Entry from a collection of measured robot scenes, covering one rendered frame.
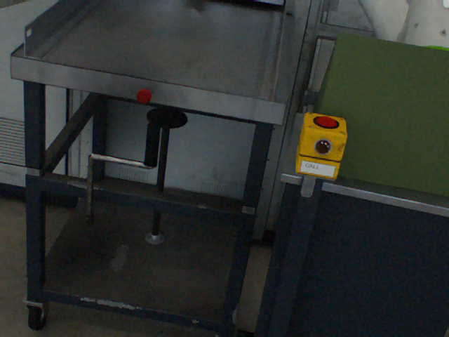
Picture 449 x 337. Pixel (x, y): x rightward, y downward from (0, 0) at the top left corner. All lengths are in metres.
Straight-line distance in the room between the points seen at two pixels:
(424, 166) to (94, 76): 0.73
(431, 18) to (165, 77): 0.59
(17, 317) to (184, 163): 0.76
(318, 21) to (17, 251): 1.23
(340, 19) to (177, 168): 0.76
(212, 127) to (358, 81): 1.01
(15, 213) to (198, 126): 0.74
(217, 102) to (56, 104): 0.97
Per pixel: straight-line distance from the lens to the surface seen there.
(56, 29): 1.72
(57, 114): 2.35
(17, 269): 2.26
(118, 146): 2.36
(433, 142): 1.39
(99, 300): 1.88
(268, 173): 2.32
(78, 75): 1.52
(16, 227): 2.44
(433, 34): 1.49
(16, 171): 2.52
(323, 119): 1.26
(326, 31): 2.12
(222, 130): 2.25
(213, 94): 1.46
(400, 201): 1.40
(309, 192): 1.32
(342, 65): 1.31
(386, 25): 1.71
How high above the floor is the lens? 1.41
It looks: 30 degrees down
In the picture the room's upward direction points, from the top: 9 degrees clockwise
